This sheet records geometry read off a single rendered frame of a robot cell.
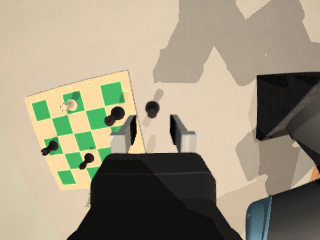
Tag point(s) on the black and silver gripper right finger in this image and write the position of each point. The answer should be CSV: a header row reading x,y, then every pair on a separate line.
x,y
184,140

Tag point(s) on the white bishop chess piece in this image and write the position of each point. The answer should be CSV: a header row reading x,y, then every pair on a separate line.
x,y
87,205

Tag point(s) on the white rook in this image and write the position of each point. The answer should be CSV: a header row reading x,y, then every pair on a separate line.
x,y
70,105

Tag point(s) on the green and cream chessboard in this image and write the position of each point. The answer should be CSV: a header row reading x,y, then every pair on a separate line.
x,y
80,131

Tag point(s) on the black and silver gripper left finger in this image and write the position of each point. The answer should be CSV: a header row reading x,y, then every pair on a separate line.
x,y
121,141

